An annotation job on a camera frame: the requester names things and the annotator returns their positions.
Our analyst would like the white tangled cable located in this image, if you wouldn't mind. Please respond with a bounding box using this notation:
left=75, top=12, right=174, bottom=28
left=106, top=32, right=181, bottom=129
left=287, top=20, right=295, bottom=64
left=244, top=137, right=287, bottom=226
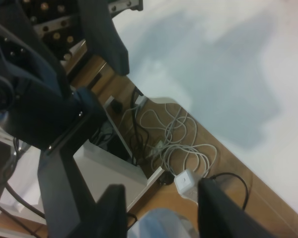
left=121, top=101, right=218, bottom=179

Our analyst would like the black floor cable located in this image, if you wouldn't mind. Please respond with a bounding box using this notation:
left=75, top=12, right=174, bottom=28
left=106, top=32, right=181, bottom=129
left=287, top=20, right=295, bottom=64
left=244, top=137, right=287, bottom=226
left=208, top=173, right=249, bottom=211

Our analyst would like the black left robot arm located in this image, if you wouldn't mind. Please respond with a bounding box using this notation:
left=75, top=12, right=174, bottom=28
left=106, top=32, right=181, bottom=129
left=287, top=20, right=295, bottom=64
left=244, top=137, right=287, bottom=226
left=0, top=0, right=127, bottom=238

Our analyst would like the blue plastic object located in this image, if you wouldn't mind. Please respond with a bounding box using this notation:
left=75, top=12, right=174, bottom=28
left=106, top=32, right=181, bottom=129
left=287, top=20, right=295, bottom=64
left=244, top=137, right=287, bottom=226
left=127, top=208, right=199, bottom=238

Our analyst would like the white power adapter cube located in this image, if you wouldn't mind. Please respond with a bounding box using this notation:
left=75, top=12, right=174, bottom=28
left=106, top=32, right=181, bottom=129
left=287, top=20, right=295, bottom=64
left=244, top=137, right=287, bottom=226
left=174, top=169, right=201, bottom=204

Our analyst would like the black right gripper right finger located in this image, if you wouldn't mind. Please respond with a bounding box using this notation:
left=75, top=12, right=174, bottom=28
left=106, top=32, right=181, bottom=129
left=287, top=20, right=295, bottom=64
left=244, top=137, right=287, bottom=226
left=198, top=178, right=273, bottom=238

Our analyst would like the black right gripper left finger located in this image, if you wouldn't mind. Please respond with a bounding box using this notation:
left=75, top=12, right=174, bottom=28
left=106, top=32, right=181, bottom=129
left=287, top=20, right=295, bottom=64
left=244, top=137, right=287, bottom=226
left=75, top=184, right=127, bottom=238

